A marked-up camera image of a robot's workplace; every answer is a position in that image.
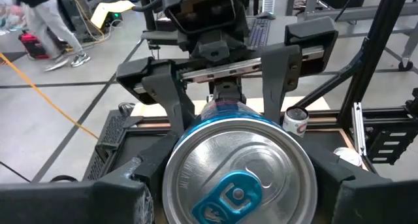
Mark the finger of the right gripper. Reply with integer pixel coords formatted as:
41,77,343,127
260,44,303,125
140,65,197,136

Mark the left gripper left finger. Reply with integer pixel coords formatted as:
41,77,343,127
0,131,180,224

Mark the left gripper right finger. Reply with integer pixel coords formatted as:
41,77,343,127
292,132,418,224

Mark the blue silver Red Bull can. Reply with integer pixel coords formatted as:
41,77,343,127
161,98,319,224

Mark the grey desk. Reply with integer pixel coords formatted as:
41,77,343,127
243,1,418,52

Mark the dark computer keyboard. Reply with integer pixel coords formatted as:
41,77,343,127
246,16,272,50

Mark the white Celsius can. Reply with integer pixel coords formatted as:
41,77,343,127
282,106,310,138

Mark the black computer mouse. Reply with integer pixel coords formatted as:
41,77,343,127
256,10,277,20

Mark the light grey computer tower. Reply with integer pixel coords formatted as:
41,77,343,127
262,0,277,14

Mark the black table mat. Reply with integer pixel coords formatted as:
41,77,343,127
109,131,347,182

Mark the black metal stand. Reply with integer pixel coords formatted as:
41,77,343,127
139,0,193,52

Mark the black caster wheel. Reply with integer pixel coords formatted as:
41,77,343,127
398,59,414,71

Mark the device with green lights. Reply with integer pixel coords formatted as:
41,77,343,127
103,10,123,29

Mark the person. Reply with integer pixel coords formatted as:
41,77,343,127
14,0,92,71

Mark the black coiled cable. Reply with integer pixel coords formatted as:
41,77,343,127
0,161,79,183

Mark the silver mounting bracket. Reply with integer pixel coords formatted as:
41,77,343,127
351,101,365,157

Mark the yellow floor cable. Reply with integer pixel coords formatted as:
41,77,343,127
0,52,100,140

